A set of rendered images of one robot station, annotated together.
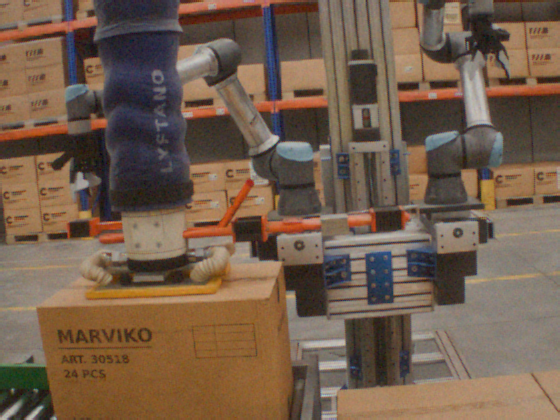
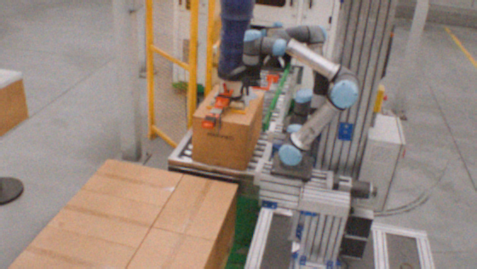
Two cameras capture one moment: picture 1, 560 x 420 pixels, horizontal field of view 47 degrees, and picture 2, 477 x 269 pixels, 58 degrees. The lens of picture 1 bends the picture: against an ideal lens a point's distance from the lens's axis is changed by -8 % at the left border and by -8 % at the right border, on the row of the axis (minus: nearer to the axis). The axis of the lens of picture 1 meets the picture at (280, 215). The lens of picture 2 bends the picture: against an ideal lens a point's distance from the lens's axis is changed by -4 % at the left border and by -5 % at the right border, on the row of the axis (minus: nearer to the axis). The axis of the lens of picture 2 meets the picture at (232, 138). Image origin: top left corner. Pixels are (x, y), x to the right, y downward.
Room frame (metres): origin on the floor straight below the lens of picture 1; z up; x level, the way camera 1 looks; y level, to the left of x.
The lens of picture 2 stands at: (2.13, -2.65, 2.34)
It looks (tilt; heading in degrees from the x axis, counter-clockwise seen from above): 29 degrees down; 96
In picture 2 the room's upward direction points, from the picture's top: 4 degrees clockwise
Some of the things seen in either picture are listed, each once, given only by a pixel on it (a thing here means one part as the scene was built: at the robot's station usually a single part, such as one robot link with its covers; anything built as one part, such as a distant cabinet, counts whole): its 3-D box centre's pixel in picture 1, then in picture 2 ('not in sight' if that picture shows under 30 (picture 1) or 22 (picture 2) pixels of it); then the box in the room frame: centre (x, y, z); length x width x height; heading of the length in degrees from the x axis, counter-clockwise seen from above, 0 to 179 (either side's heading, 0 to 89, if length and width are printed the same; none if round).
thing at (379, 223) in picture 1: (387, 218); (209, 122); (1.71, -0.27, 1.08); 0.08 x 0.07 x 0.05; 86
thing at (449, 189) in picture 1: (445, 186); (294, 156); (2.24, -0.56, 1.09); 0.15 x 0.15 x 0.10
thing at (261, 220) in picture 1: (250, 228); (223, 100); (1.74, 0.08, 1.08); 0.10 x 0.08 x 0.06; 176
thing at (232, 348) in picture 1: (174, 353); (229, 126); (1.76, 0.32, 0.75); 0.60 x 0.40 x 0.40; 85
